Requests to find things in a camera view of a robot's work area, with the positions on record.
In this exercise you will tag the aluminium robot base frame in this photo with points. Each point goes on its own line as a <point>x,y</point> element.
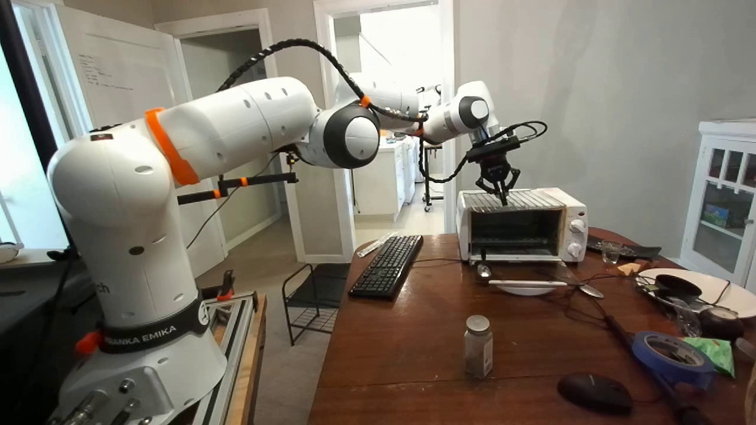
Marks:
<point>237,345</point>

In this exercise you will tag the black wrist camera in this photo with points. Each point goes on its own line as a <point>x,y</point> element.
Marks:
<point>493,149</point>

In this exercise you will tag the black pole orange clips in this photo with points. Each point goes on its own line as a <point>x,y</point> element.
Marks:
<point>237,184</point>

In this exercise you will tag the green snack packet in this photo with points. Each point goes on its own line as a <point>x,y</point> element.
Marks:
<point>716,354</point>

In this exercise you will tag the white toaster oven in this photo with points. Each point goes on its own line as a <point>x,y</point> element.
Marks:
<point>572,236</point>

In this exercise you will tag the blue tape roll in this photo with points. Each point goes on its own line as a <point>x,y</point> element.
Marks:
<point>670,351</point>

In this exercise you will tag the small white plate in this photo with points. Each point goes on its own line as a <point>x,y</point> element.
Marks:
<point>524,290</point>

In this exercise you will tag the black computer keyboard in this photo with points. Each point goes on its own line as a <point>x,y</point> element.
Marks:
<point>385,267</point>

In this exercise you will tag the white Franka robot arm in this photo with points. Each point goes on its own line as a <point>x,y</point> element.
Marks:
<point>125,236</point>

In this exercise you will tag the black computer mouse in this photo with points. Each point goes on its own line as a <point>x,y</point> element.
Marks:
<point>593,392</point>

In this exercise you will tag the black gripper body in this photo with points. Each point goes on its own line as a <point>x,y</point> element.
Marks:
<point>496,171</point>

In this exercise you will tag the white whiteboard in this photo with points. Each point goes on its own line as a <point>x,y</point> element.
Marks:
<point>125,71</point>

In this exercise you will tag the small metal spoon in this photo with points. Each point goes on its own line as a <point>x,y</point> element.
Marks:
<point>483,272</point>

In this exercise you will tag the black folding chair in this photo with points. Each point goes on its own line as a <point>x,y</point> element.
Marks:
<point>322,286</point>

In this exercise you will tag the large white plate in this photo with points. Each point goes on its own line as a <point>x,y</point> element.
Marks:
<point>734,299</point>

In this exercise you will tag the glass spice jar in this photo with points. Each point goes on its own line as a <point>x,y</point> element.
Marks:
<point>477,351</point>

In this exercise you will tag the black object on plate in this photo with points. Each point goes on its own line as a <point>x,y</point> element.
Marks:
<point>676,286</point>

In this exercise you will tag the white glass door cabinet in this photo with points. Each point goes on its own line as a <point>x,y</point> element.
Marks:
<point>728,203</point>

